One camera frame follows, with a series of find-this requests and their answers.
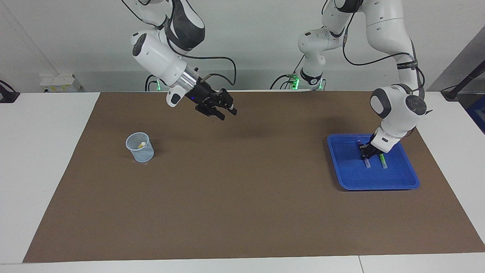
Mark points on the light blue mesh cup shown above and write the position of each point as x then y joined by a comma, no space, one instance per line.
141,153

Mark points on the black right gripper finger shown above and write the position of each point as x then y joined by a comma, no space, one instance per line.
219,113
231,109

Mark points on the green pen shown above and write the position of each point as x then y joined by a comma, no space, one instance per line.
384,161

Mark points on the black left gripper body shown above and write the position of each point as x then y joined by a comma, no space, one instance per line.
369,148

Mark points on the black clamp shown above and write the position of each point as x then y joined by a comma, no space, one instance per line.
7,94

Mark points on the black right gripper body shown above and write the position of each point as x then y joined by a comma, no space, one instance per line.
206,100

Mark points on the purple pen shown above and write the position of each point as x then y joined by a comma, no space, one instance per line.
367,164

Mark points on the black stand pole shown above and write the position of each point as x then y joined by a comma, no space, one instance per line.
462,81

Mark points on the blue plastic tray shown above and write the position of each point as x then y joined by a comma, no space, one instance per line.
371,178

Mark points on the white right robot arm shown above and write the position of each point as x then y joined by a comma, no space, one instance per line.
159,57

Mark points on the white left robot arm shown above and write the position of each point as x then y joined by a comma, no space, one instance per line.
394,113

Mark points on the white box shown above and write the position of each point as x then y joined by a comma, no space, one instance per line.
58,82

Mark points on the blue object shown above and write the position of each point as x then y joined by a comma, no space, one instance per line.
478,113

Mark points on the brown table mat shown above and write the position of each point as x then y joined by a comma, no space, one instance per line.
242,197

